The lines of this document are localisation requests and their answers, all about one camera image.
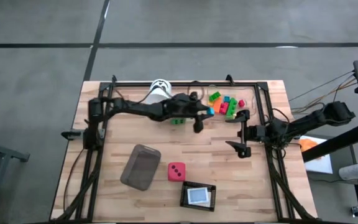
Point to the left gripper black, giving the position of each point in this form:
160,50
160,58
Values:
182,107

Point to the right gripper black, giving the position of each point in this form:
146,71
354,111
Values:
253,133

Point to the orange curved toy block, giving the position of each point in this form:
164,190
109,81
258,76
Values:
217,105

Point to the green two-stud block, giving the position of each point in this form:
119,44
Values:
214,96

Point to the red two-stud block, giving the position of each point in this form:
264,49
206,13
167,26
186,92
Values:
224,108

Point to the long green four-stud block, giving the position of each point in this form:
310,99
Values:
231,109

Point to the green foam die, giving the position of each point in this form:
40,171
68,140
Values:
178,121

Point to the small red cube block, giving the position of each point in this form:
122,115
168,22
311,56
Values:
241,103

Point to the red foam die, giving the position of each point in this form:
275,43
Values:
176,171

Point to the blue white card box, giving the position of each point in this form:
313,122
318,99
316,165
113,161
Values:
198,196

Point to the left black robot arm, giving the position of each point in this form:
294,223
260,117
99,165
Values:
135,107

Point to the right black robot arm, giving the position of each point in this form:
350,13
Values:
306,119

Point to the clear plastic container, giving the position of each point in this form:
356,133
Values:
250,93

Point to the orange cloth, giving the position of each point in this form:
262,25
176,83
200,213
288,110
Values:
309,145

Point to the white paper sheet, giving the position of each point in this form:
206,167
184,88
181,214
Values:
320,165

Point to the grey translucent plastic bin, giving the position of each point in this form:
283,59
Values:
140,168

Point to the black slotted plastic basket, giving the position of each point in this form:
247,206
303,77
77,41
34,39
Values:
183,199

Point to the black beam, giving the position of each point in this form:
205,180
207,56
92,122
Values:
337,144

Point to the paper towel roll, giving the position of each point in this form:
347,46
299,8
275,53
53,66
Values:
353,171

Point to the caster wheel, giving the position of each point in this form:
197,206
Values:
356,211

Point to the grey metal table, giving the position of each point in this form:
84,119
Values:
5,151

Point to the black aluminium table frame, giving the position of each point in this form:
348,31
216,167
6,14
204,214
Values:
135,84

